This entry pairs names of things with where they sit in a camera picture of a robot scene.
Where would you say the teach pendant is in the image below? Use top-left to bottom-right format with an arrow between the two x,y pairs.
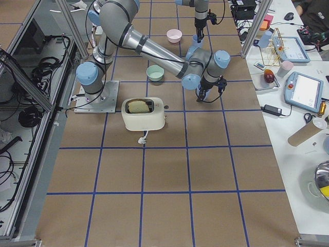
272,37 -> 310,63
284,72 -> 323,113

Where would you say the gold wire rack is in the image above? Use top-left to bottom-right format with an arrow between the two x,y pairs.
260,27 -> 285,67

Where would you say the black computer mouse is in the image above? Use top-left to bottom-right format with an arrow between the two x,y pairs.
284,12 -> 294,21

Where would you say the teach pendant far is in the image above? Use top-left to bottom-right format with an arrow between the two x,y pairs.
272,37 -> 310,63

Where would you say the small remote control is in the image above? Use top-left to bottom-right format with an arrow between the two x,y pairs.
254,62 -> 266,70

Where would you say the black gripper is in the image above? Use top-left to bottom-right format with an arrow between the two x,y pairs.
194,18 -> 206,43
196,74 -> 218,102

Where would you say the light blue cup on rack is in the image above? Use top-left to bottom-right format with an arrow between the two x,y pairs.
258,31 -> 272,48

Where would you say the metal bowl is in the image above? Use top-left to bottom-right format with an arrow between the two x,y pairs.
307,161 -> 328,201

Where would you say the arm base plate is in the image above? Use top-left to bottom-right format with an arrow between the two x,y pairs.
74,80 -> 120,114

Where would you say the black power adapter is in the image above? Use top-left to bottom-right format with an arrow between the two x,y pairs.
261,104 -> 282,116

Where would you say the cream toaster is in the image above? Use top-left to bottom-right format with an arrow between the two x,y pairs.
121,97 -> 165,131

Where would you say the aluminium frame post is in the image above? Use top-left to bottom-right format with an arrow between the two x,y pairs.
241,0 -> 272,59

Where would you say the cardboard tube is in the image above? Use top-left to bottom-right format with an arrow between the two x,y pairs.
287,117 -> 327,147

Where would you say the pink bowl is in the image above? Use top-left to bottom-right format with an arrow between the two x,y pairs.
166,29 -> 182,44

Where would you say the teach pendant near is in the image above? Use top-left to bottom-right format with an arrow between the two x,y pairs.
284,72 -> 323,113

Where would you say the grey cup on desk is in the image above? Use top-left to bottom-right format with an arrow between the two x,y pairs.
277,61 -> 294,78

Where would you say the bread slice in toaster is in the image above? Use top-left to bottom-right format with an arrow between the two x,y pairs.
128,100 -> 150,113

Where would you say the white toaster plug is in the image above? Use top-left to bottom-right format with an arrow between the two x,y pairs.
138,131 -> 149,145

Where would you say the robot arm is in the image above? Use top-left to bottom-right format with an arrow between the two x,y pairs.
175,0 -> 209,43
76,1 -> 230,104

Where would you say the mint green bowl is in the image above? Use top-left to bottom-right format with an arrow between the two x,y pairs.
146,64 -> 165,82

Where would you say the red mango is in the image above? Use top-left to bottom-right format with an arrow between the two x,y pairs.
263,69 -> 275,84

